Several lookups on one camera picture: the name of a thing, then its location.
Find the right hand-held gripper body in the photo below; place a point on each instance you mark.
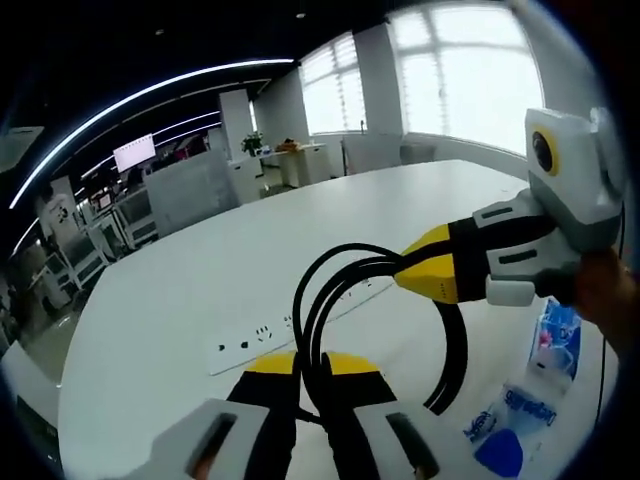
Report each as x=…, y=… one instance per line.
x=575, y=185

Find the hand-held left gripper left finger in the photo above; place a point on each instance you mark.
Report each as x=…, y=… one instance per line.
x=260, y=430

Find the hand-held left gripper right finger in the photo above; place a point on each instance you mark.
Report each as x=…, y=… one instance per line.
x=360, y=430

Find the wet wipes pack item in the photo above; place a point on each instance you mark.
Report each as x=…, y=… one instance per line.
x=500, y=450

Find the person's right hand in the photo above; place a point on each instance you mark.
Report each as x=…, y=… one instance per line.
x=605, y=290

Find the white table power strip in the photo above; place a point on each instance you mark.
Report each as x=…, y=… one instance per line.
x=250, y=350

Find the large bright window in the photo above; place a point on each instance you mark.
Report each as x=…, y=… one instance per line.
x=475, y=85

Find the white cabinet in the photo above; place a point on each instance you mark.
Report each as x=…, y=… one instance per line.
x=300, y=167

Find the window with blinds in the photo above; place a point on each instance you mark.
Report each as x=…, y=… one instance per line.
x=332, y=85

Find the orange object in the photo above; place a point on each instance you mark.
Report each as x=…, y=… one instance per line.
x=289, y=145

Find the potted green plant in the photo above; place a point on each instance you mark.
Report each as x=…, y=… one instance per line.
x=252, y=143

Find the bright display screen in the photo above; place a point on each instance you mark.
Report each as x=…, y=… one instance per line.
x=134, y=152

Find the curved ceiling light strip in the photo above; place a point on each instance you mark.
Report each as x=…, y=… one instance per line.
x=150, y=86

